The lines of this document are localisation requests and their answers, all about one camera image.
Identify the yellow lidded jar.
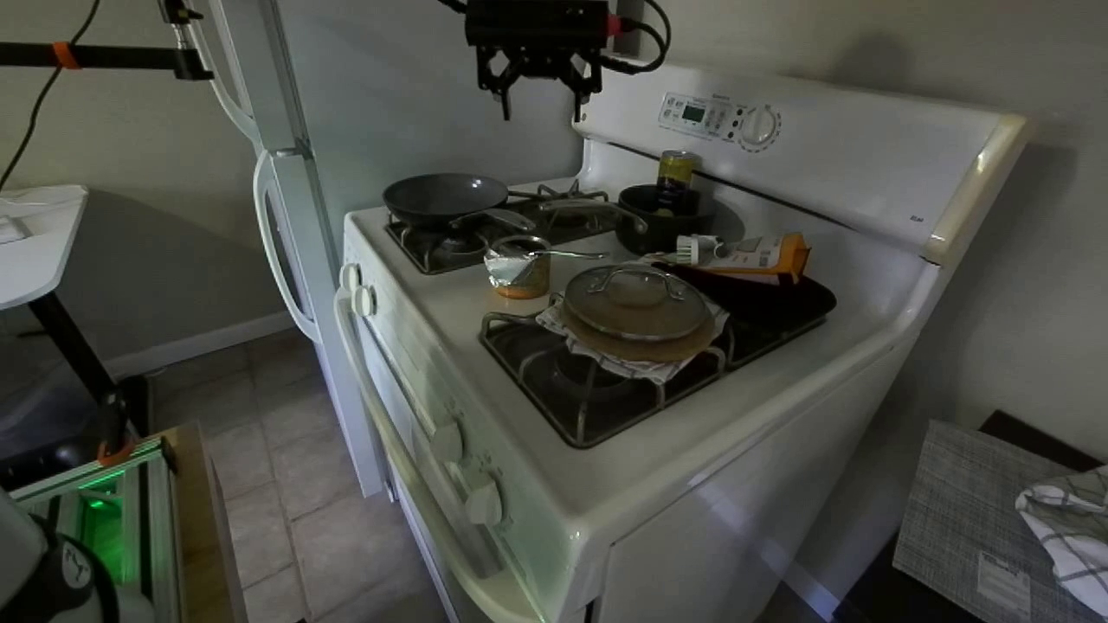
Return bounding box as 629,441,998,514
656,148,705,195

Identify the white fridge door handle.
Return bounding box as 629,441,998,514
168,0,269,153
250,144,326,347

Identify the black orange clamp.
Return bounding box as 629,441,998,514
91,392,136,462

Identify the glass pot lid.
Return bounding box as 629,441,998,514
561,260,718,347

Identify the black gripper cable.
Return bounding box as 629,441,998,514
603,0,676,79

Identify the white oven door handle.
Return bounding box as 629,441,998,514
330,287,547,623

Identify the thin black hanging cable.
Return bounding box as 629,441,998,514
0,0,106,188

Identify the small white object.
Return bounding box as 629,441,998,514
671,233,726,271

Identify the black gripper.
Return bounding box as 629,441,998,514
465,0,616,123

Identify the black side table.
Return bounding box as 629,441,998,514
835,408,1108,623

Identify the wooden cart board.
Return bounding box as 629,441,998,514
158,421,252,623

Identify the white gas stove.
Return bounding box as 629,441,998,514
330,47,1034,623

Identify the grey woven mat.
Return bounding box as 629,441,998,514
893,414,1108,623

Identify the white checkered cloth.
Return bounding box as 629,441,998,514
1013,461,1108,620

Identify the white refrigerator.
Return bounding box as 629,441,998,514
168,0,585,501

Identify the white stove timer dial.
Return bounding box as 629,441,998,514
734,101,788,153

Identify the black stove grate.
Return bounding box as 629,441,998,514
381,188,643,277
475,257,840,452

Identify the black boom pole orange tape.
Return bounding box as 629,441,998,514
0,0,217,82

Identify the white lace cloth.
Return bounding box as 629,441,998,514
529,290,736,387

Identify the aluminium cart frame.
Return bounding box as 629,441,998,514
0,430,187,623

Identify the white table black leg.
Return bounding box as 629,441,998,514
0,183,151,441

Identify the orange capped tube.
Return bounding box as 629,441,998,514
701,228,812,290

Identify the brown round plate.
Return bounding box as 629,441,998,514
555,290,734,371

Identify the grey frying pan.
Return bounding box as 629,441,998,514
381,169,547,234

